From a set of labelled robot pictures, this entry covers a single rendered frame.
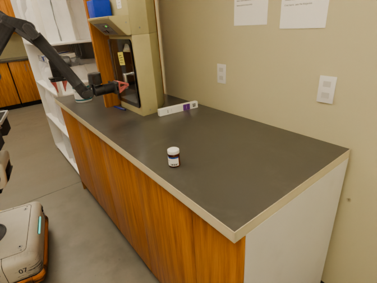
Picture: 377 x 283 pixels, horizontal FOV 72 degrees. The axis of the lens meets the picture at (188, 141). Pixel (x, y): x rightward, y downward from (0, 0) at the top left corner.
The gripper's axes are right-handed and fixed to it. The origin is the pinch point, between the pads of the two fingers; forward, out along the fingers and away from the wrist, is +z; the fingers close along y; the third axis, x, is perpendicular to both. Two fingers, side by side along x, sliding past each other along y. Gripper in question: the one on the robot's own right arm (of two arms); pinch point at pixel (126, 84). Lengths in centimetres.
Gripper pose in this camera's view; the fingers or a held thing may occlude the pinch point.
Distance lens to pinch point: 161.7
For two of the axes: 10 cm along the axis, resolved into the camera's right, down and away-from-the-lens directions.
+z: 7.8, -3.2, 5.4
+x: 0.7, 9.0, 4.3
